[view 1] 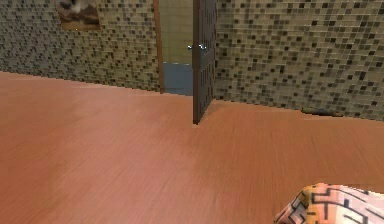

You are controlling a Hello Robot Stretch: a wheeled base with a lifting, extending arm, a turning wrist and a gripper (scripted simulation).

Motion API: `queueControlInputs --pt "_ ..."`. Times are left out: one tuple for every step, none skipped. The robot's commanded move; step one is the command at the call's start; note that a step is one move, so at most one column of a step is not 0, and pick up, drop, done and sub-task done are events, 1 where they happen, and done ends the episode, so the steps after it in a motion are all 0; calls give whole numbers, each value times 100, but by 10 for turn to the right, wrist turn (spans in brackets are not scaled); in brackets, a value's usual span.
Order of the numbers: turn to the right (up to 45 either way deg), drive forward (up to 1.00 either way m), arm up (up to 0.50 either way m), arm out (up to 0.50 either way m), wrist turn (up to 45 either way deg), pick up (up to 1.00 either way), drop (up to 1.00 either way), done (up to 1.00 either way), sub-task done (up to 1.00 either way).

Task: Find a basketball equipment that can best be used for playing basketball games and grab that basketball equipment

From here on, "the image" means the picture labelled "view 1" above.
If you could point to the pink patterned bed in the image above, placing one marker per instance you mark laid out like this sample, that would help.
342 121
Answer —
336 206

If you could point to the brown framed wall picture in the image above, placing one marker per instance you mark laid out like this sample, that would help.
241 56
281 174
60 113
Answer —
79 15

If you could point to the dark brown room door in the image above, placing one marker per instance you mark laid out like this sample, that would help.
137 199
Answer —
204 66

